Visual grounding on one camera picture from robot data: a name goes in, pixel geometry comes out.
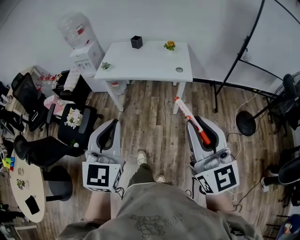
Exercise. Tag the person's left shoe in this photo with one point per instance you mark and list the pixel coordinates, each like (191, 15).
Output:
(141, 158)

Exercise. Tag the black round fan base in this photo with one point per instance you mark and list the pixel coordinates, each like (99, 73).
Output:
(245, 123)

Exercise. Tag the person's right forearm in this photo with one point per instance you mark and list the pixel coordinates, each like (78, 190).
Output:
(219, 201)

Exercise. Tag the clear bag with red print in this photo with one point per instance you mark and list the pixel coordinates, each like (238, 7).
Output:
(45, 80)

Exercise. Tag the white table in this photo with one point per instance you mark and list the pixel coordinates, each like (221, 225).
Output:
(145, 63)

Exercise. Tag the black mesh office chair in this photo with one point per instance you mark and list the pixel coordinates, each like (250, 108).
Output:
(27, 93)

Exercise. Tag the black square pen holder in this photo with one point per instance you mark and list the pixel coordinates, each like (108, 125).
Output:
(136, 43)

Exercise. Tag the orange flower potted plant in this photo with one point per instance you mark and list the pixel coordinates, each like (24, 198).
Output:
(169, 45)

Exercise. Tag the person's olive trousers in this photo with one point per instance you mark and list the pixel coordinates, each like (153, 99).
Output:
(143, 174)

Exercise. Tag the beige oval table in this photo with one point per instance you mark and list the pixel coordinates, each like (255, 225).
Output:
(25, 178)

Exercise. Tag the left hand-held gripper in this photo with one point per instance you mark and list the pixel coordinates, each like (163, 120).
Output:
(98, 177)

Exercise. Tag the small green succulent plant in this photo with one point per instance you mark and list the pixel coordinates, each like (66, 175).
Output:
(105, 65)

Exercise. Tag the black fan head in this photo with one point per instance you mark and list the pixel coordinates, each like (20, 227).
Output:
(289, 93)

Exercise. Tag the white flower bouquet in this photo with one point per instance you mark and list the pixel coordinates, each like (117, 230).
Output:
(73, 118)

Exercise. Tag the white checked cloth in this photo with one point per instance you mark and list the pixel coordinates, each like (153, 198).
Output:
(71, 79)

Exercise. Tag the black cabinet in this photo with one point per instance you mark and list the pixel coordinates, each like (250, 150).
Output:
(80, 91)

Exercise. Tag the clear plastic bag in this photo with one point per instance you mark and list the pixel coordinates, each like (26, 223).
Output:
(118, 87)

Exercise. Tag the black wallet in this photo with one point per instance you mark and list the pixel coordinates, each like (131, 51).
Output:
(32, 205)

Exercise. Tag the person's left forearm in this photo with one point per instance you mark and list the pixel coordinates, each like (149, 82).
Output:
(98, 206)

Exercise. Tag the white water dispenser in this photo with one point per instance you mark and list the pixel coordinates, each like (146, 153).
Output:
(87, 58)

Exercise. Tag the black metal rack frame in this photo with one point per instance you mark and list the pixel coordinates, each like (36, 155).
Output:
(230, 65)

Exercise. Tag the person's shoe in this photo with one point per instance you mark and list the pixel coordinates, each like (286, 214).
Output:
(265, 185)
(160, 178)
(141, 158)

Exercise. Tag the person's right shoe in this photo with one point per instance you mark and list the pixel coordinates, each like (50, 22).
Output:
(160, 178)

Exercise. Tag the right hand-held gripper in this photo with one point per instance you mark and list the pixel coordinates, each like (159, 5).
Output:
(222, 178)

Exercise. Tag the pink box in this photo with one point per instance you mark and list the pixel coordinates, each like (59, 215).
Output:
(52, 103)

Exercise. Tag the red and white marker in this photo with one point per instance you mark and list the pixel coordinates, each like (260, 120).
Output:
(187, 112)

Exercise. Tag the black chair holding flowers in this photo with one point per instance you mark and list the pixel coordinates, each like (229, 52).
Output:
(89, 119)

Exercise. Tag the person's beige printed shirt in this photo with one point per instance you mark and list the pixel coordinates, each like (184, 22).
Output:
(159, 211)

